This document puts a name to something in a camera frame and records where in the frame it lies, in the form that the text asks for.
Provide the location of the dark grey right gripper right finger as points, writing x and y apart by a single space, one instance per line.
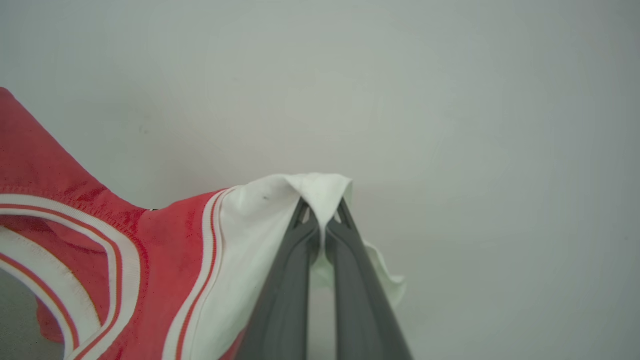
360 310

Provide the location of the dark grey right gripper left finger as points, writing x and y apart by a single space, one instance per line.
285 300

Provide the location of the red white-striped jersey garment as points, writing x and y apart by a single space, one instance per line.
165 260

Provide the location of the grey fabric sofa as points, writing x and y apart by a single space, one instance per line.
450 100

